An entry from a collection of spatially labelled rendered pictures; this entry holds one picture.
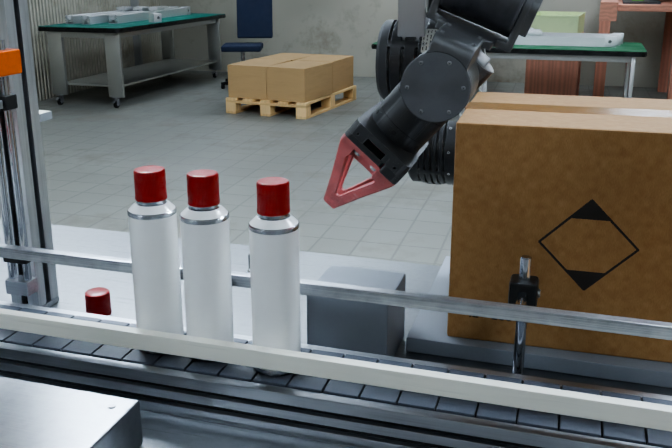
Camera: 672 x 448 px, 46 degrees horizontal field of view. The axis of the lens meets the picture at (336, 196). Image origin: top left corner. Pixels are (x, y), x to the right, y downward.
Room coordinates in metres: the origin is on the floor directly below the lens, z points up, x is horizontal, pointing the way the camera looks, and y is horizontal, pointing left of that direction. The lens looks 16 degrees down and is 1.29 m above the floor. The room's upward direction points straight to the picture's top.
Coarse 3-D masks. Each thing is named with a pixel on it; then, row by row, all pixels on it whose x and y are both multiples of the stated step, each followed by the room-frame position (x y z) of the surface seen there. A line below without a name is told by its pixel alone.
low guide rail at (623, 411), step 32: (0, 320) 0.82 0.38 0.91; (32, 320) 0.80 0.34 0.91; (64, 320) 0.80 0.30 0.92; (160, 352) 0.76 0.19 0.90; (192, 352) 0.75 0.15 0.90; (224, 352) 0.74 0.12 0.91; (256, 352) 0.73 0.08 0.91; (288, 352) 0.72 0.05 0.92; (384, 384) 0.69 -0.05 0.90; (416, 384) 0.68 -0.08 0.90; (448, 384) 0.67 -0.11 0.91; (480, 384) 0.66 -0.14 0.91; (512, 384) 0.66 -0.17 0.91; (576, 416) 0.63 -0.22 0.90; (608, 416) 0.63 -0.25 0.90; (640, 416) 0.62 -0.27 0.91
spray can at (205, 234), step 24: (192, 192) 0.78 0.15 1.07; (216, 192) 0.79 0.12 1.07; (192, 216) 0.77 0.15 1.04; (216, 216) 0.78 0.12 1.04; (192, 240) 0.77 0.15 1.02; (216, 240) 0.77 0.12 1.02; (192, 264) 0.77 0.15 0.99; (216, 264) 0.77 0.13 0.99; (192, 288) 0.77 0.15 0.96; (216, 288) 0.77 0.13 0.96; (192, 312) 0.77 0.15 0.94; (216, 312) 0.77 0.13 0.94; (216, 336) 0.77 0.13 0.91
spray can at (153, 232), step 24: (144, 168) 0.81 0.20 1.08; (144, 192) 0.79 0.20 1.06; (144, 216) 0.78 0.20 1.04; (168, 216) 0.79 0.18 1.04; (144, 240) 0.79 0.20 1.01; (168, 240) 0.79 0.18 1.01; (144, 264) 0.79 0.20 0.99; (168, 264) 0.79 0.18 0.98; (144, 288) 0.79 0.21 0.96; (168, 288) 0.79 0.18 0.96; (144, 312) 0.79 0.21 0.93; (168, 312) 0.79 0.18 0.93
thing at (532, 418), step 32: (96, 320) 0.87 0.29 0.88; (96, 352) 0.79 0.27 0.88; (128, 352) 0.79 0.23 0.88; (320, 352) 0.79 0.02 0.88; (288, 384) 0.72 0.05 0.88; (320, 384) 0.72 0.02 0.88; (352, 384) 0.72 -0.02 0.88; (544, 384) 0.72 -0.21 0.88; (480, 416) 0.66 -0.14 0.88; (512, 416) 0.66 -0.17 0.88; (544, 416) 0.66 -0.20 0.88
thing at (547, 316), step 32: (0, 256) 0.91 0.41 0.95; (32, 256) 0.89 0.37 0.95; (64, 256) 0.88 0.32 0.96; (96, 256) 0.87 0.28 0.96; (320, 288) 0.79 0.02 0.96; (352, 288) 0.78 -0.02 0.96; (512, 320) 0.73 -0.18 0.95; (544, 320) 0.72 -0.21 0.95; (576, 320) 0.71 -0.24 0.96; (608, 320) 0.70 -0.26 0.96; (640, 320) 0.70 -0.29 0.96
